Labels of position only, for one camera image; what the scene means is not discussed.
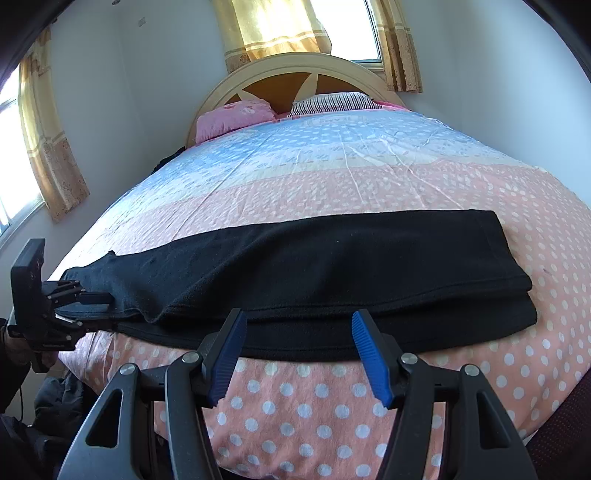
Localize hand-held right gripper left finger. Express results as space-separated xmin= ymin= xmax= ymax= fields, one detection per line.
xmin=56 ymin=308 xmax=248 ymax=480

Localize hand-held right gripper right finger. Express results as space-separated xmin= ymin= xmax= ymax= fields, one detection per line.
xmin=351 ymin=308 xmax=539 ymax=480

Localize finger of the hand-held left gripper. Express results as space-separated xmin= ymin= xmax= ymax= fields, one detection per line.
xmin=45 ymin=280 xmax=113 ymax=308
xmin=55 ymin=310 xmax=88 ymax=329

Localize black pants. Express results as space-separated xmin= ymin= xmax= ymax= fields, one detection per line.
xmin=60 ymin=210 xmax=539 ymax=363

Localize person's left hand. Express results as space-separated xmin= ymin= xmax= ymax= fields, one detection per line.
xmin=7 ymin=338 xmax=33 ymax=367

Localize dark clothing pile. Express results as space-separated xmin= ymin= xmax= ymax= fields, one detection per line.
xmin=0 ymin=369 xmax=116 ymax=480

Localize yellow patterned curtain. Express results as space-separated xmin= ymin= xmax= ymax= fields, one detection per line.
xmin=17 ymin=50 xmax=91 ymax=223
xmin=369 ymin=0 xmax=424 ymax=94
xmin=210 ymin=0 xmax=334 ymax=75

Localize black item beside bed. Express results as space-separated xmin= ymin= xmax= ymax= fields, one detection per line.
xmin=151 ymin=145 xmax=186 ymax=175

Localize pink blue polka dot quilt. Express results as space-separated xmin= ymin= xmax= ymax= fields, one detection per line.
xmin=55 ymin=107 xmax=591 ymax=480

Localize dark red cloth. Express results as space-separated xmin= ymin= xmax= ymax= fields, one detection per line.
xmin=525 ymin=381 xmax=591 ymax=480

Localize pink pillow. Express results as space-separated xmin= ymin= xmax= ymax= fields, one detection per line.
xmin=195 ymin=98 xmax=277 ymax=145

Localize striped pillow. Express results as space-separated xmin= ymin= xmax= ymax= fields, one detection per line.
xmin=290 ymin=92 xmax=384 ymax=117

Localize cream wooden headboard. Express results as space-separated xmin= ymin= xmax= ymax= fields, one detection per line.
xmin=185 ymin=52 xmax=407 ymax=147

